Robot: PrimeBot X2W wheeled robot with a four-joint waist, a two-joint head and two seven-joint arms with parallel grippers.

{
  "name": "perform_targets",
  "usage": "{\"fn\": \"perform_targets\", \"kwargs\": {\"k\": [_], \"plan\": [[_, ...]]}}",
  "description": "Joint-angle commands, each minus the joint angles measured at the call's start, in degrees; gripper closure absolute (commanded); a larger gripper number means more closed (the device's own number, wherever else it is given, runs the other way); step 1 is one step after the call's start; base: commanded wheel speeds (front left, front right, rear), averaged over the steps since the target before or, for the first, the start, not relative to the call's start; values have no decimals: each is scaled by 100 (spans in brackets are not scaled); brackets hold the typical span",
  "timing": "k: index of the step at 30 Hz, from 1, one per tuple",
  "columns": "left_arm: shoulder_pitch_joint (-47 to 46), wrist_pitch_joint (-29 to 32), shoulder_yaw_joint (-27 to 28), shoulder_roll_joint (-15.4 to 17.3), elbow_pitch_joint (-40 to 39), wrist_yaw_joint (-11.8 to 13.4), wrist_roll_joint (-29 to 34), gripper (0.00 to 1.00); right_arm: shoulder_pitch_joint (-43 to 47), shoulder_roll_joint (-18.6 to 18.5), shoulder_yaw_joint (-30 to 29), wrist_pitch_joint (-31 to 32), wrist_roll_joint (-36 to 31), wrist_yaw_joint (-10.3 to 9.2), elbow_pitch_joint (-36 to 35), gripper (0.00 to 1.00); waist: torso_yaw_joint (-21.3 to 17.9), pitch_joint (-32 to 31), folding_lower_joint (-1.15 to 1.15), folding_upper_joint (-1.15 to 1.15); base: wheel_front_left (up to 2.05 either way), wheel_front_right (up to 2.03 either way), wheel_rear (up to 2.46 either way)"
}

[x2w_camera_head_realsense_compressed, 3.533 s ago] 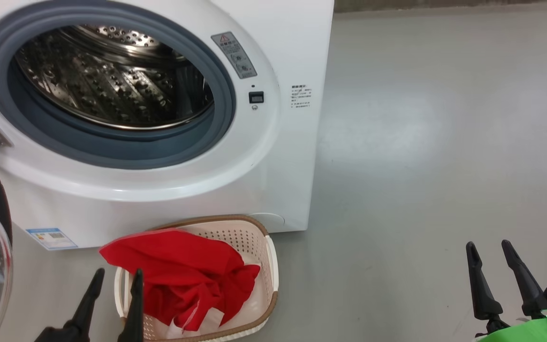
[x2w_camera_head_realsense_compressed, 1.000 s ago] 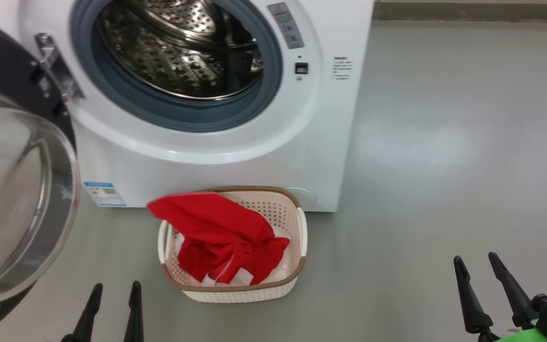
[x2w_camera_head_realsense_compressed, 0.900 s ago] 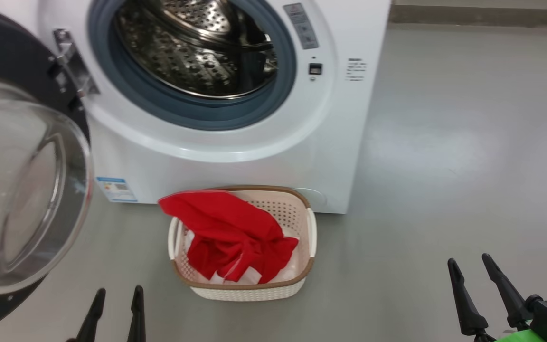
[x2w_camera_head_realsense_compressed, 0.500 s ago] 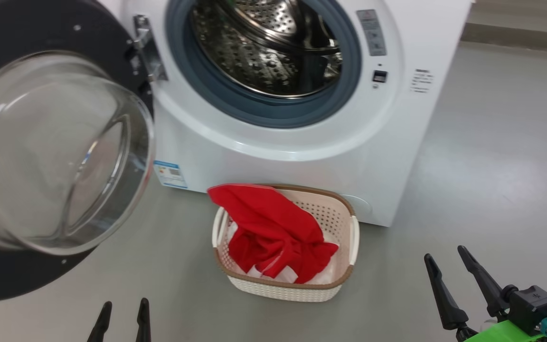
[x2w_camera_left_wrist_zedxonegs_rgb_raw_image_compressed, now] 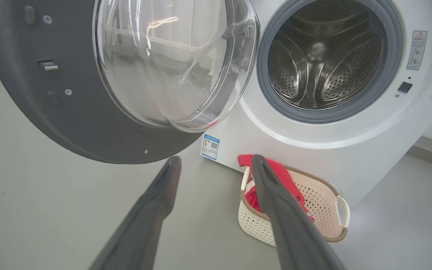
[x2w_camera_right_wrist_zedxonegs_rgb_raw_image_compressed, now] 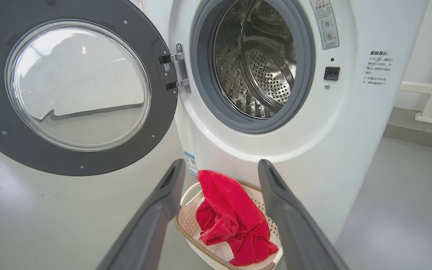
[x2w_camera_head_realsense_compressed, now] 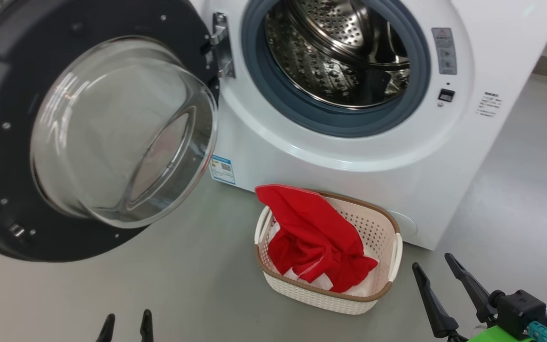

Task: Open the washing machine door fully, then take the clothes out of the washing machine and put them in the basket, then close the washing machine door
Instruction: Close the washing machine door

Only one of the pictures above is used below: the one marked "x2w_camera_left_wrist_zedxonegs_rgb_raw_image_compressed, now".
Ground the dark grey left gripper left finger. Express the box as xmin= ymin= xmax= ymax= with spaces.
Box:
xmin=88 ymin=156 xmax=182 ymax=270

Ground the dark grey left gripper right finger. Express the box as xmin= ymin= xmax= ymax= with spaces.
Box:
xmin=252 ymin=154 xmax=346 ymax=270

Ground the red garment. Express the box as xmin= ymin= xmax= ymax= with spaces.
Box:
xmin=237 ymin=154 xmax=314 ymax=222

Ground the round washing machine door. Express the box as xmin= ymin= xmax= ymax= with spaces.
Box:
xmin=0 ymin=0 xmax=260 ymax=165

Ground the cream perforated laundry basket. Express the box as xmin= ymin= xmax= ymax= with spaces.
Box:
xmin=238 ymin=165 xmax=351 ymax=247

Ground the white front-load washing machine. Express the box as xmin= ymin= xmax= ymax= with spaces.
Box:
xmin=201 ymin=0 xmax=432 ymax=207

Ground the blue white energy label sticker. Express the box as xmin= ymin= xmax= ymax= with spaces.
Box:
xmin=201 ymin=133 xmax=220 ymax=161

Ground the grey warning label sticker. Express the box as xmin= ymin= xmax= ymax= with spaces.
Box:
xmin=406 ymin=31 xmax=428 ymax=71

